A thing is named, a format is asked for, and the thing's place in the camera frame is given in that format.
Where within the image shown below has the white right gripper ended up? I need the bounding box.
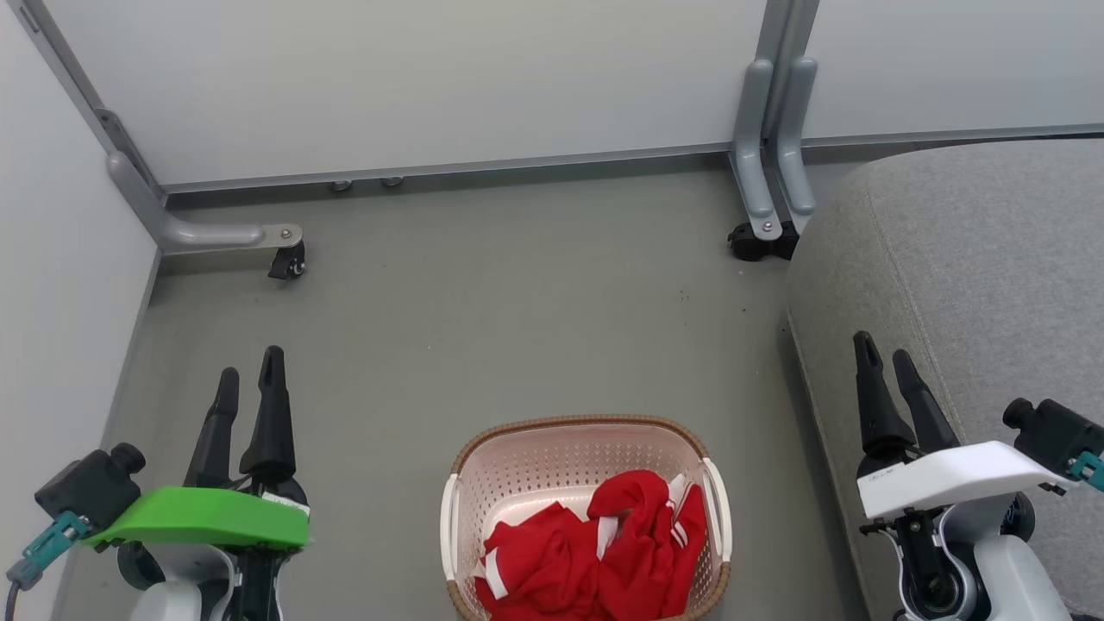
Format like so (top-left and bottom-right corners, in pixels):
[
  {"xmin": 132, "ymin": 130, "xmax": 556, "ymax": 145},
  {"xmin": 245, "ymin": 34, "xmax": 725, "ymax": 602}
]
[{"xmin": 853, "ymin": 330, "xmax": 1071, "ymax": 521}]

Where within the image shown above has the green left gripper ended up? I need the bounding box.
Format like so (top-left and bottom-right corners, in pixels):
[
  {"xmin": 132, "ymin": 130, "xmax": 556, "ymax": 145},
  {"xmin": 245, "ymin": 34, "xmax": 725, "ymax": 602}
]
[{"xmin": 82, "ymin": 346, "xmax": 311, "ymax": 551}]

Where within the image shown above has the grey fabric sofa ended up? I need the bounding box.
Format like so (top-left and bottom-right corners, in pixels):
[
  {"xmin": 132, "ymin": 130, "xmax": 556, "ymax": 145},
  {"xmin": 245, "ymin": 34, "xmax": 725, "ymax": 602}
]
[{"xmin": 783, "ymin": 138, "xmax": 1104, "ymax": 621}]

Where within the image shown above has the black caster wheel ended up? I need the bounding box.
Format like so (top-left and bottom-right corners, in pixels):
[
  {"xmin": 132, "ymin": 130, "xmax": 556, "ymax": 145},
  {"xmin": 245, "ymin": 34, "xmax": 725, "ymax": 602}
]
[
  {"xmin": 727, "ymin": 221, "xmax": 800, "ymax": 263},
  {"xmin": 267, "ymin": 241, "xmax": 307, "ymax": 280}
]

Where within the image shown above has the grey partition foot single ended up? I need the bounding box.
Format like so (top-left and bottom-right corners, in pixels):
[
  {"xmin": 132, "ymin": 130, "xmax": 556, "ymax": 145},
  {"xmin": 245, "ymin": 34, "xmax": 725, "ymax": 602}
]
[{"xmin": 105, "ymin": 151, "xmax": 304, "ymax": 256}]

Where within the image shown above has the grey partition foot double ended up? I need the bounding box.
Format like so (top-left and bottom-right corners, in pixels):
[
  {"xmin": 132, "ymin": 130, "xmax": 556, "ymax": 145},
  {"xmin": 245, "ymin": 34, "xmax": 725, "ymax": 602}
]
[{"xmin": 731, "ymin": 56, "xmax": 819, "ymax": 242}]

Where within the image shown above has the pink laundry basket brown rim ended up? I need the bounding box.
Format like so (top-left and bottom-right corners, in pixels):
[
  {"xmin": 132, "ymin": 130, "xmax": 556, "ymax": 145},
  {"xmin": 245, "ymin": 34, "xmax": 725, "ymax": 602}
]
[{"xmin": 440, "ymin": 415, "xmax": 733, "ymax": 621}]

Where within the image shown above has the teal-plug right arm cable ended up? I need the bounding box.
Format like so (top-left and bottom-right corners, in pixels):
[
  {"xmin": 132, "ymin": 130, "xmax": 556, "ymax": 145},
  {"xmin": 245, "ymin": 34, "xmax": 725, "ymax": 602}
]
[{"xmin": 1068, "ymin": 450, "xmax": 1104, "ymax": 494}]

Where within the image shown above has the teal-plug arm cable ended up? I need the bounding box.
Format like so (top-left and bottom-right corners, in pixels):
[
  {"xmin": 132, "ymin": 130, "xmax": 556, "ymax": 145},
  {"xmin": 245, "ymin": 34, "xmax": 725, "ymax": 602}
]
[
  {"xmin": 1068, "ymin": 450, "xmax": 1104, "ymax": 494},
  {"xmin": 5, "ymin": 511, "xmax": 92, "ymax": 621}
]

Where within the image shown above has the teal-plug left arm cable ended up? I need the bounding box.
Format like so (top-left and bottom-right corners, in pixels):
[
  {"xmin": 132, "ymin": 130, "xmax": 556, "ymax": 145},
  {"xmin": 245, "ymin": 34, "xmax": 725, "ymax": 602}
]
[{"xmin": 5, "ymin": 511, "xmax": 92, "ymax": 621}]

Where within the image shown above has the grey partition bottom rail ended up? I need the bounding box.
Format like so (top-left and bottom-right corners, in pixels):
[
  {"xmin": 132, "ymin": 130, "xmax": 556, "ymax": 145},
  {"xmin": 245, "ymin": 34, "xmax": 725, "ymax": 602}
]
[{"xmin": 160, "ymin": 123, "xmax": 1104, "ymax": 196}]

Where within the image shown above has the grey partition corner post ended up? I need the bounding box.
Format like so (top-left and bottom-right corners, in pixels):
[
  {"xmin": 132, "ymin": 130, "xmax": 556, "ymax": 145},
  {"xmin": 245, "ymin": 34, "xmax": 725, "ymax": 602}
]
[{"xmin": 12, "ymin": 0, "xmax": 166, "ymax": 201}]

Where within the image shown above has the grey partition upright post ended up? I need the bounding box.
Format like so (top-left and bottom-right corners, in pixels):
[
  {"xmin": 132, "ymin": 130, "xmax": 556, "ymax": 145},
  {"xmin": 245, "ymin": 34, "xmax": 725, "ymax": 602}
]
[{"xmin": 757, "ymin": 0, "xmax": 822, "ymax": 143}]

